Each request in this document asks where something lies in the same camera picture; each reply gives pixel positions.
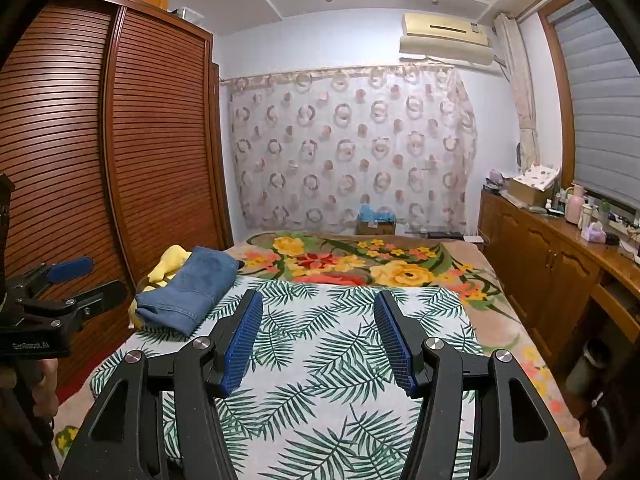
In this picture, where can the wooden sideboard cabinet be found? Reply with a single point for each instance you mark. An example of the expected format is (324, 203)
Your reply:
(535, 260)

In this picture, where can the palm leaf printed sheet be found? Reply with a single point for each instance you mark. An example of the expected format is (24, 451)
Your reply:
(310, 360)

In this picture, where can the wooden louvered wardrobe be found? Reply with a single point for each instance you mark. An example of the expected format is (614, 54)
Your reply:
(150, 150)

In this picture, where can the pink thermos bottle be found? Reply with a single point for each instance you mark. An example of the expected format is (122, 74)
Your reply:
(575, 205)

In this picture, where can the tied beige curtain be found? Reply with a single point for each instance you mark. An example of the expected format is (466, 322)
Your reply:
(522, 100)

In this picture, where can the open cardboard box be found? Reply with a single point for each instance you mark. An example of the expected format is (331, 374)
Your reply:
(530, 190)

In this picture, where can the purple tissue box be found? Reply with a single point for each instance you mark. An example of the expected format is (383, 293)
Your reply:
(594, 232)

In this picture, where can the clear storage box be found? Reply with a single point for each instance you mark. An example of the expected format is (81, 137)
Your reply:
(187, 14)

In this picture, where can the yellow cloth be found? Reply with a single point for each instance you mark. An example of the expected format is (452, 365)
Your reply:
(172, 257)

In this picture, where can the person's dark-sleeved left forearm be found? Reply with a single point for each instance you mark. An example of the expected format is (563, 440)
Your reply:
(20, 435)

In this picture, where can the small purple pouch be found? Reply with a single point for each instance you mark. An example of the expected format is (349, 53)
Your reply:
(496, 178)

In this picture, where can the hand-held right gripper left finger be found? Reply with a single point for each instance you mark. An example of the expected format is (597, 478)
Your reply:
(245, 345)

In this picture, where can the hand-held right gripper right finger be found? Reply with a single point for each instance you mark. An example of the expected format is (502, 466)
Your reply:
(395, 345)

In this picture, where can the blue item on box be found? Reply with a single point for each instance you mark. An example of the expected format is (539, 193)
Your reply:
(376, 222)

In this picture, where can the floral blanket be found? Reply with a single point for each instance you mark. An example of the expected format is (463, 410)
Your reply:
(325, 255)

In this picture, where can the grey trash bin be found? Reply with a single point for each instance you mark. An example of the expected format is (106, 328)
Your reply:
(587, 367)

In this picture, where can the person's left hand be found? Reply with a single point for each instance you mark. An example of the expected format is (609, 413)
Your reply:
(45, 385)

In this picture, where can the blue denim pants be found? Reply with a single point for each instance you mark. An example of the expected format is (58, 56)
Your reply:
(195, 285)

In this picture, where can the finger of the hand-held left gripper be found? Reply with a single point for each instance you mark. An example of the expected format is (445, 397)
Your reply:
(70, 267)
(85, 302)

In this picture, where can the wall air conditioner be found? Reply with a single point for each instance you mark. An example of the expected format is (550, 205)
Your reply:
(445, 37)

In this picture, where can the grey window blind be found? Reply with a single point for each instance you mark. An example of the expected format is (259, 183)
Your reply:
(605, 110)

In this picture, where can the circle patterned curtain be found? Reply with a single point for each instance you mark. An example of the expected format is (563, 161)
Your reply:
(350, 150)

